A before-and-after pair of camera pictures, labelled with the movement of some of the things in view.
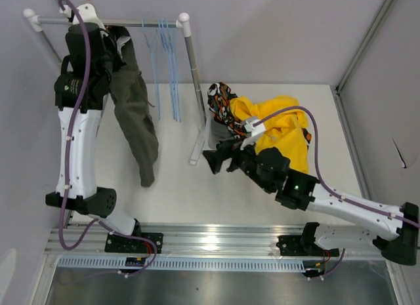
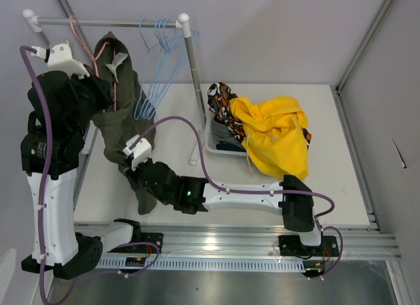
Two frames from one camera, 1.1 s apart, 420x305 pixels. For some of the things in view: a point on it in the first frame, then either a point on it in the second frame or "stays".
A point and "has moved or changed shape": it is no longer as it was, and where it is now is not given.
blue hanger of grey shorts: (167, 37) to (153, 102)
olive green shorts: (128, 95) has moved or changed shape
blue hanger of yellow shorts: (155, 69) to (147, 104)
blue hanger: (174, 70) to (163, 74)
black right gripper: (228, 150) to (133, 174)
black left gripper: (117, 61) to (101, 86)
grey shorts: (221, 132) stays
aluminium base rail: (202, 241) stays
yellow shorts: (287, 131) stays
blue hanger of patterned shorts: (168, 57) to (149, 105)
